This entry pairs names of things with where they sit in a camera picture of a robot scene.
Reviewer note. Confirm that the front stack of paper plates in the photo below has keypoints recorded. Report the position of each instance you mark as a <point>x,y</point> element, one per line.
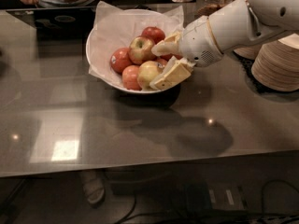
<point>277,64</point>

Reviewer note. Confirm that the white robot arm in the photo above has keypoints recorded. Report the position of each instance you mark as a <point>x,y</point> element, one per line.
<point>242,23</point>

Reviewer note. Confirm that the dark red right apple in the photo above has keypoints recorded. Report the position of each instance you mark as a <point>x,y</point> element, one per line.
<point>169,56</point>

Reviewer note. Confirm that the orange-red front-left apple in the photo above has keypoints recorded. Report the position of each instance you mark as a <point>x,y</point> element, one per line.
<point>129,78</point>

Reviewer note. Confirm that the black laptop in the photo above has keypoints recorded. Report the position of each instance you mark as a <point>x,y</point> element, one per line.
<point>58,22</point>

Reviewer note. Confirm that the white bowl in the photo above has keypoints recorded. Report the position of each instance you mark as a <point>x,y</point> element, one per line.
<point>99,69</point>

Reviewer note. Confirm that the black tray mat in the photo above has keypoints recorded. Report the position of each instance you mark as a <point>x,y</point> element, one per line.
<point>247,65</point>

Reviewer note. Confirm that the red left apple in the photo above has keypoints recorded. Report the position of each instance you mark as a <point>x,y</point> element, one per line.
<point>120,59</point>

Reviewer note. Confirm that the rear stack of paper plates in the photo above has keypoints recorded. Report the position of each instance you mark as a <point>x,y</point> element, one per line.
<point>248,52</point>

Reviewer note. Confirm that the dark red apple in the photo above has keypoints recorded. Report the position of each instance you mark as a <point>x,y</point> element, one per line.
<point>169,56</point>
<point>155,33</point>

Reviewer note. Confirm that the stack of paper plates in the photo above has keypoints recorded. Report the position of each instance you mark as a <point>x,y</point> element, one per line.
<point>248,52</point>
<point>277,64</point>

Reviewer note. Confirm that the white paper liner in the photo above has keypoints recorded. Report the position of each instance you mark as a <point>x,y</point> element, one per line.
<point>115,28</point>

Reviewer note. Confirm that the yellow-green front apple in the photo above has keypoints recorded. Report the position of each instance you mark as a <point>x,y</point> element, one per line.
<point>147,72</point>

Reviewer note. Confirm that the orange apple behind front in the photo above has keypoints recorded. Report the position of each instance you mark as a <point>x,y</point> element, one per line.
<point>161,61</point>

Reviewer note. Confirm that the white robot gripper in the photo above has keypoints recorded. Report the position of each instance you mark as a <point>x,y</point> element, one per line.
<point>198,43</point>

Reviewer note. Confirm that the yellow-red top apple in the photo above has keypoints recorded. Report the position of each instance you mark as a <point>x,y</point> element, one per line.
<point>140,50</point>

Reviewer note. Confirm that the dark red back apple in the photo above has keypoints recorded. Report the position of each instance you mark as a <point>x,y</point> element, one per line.
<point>155,33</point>

